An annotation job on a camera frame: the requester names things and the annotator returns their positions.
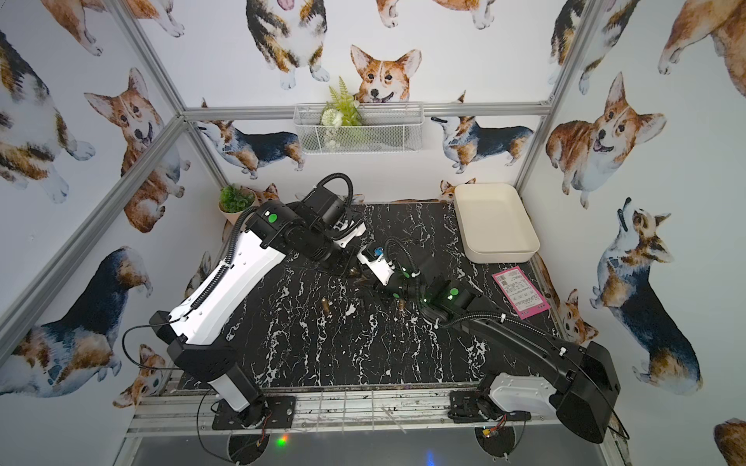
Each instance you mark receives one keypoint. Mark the potted green plant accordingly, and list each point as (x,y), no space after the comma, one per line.
(234,201)

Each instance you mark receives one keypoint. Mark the aluminium front rail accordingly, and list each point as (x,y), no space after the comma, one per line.
(402,408)

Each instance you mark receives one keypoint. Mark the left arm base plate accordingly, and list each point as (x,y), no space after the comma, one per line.
(270,412)

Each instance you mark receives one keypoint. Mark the artificial fern with flower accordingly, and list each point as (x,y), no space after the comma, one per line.
(340,110)

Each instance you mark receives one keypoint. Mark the pink label card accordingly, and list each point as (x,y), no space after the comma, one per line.
(521,293)

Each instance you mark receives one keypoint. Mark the white wire wall basket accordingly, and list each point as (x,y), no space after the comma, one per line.
(369,128)

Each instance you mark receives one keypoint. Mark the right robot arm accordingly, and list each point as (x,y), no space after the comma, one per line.
(579,385)

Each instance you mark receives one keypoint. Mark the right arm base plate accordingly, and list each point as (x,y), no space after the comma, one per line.
(470,406)

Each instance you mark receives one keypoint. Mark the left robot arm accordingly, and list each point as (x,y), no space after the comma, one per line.
(321,227)

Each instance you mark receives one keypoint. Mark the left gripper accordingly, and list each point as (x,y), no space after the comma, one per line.
(342,260)

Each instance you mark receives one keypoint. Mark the cream rectangular tray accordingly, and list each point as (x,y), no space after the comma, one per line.
(494,224)

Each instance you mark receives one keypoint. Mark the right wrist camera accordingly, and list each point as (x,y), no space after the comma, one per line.
(374,259)

